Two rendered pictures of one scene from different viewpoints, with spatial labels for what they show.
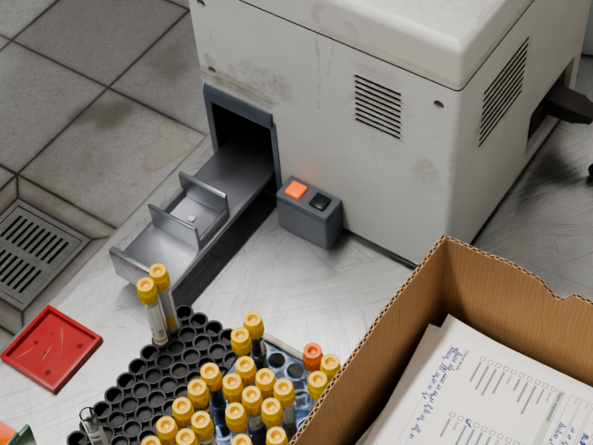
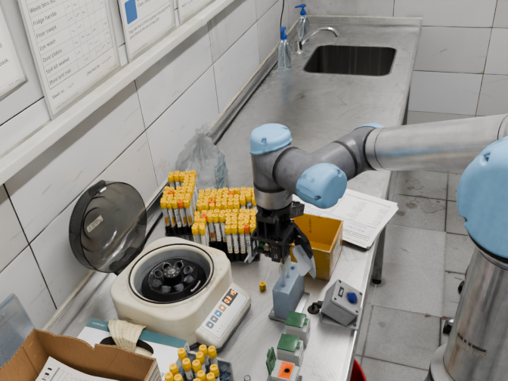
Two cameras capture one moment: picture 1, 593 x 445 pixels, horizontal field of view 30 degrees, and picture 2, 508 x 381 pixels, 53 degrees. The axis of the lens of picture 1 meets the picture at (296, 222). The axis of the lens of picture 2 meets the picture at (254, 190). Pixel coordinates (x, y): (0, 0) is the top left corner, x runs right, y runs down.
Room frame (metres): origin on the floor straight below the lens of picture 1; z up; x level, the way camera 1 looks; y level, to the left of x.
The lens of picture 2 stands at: (1.02, 0.04, 1.81)
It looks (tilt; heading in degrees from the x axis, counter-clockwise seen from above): 34 degrees down; 163
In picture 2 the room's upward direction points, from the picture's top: 5 degrees counter-clockwise
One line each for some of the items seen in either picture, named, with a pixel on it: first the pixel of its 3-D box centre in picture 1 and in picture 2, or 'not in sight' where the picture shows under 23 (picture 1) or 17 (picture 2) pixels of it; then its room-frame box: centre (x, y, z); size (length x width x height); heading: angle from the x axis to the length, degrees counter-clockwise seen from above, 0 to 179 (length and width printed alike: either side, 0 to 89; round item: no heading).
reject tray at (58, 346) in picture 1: (51, 348); not in sight; (0.56, 0.24, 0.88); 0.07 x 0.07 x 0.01; 51
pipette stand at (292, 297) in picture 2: not in sight; (289, 292); (0.21, 0.36, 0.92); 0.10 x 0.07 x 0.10; 136
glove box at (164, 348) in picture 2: not in sight; (130, 350); (0.23, -0.02, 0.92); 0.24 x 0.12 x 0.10; 51
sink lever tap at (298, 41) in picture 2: not in sight; (318, 36); (-1.35, 1.20, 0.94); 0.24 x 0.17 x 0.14; 51
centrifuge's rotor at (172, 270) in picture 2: not in sight; (173, 280); (0.11, 0.11, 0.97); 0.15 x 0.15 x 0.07
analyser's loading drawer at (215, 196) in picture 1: (205, 200); not in sight; (0.69, 0.09, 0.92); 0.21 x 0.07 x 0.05; 141
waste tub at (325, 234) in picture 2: not in sight; (311, 245); (0.09, 0.48, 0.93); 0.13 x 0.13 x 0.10; 47
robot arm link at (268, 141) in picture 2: not in sight; (272, 157); (0.25, 0.32, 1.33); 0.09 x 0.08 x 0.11; 19
